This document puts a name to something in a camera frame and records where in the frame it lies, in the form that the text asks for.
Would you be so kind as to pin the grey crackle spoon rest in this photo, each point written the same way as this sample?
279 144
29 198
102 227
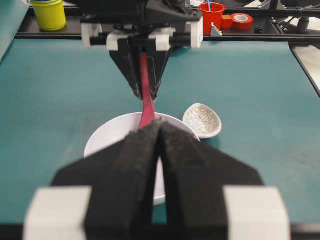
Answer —
203 121

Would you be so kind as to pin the red plastic spoon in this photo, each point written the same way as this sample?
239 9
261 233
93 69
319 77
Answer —
148 111

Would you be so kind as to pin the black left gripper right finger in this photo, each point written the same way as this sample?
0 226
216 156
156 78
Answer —
212 196

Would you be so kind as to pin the red plastic cup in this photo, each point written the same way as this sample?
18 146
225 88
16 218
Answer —
211 15

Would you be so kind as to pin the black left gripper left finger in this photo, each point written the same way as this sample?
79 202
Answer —
101 197

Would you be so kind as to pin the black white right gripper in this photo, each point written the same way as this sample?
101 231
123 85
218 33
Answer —
160 24

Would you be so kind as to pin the red tape roll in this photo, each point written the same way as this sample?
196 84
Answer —
241 21

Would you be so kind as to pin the yellow-green plastic cup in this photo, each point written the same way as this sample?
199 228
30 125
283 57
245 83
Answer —
50 14

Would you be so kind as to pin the white bowl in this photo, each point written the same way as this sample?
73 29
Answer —
118 128

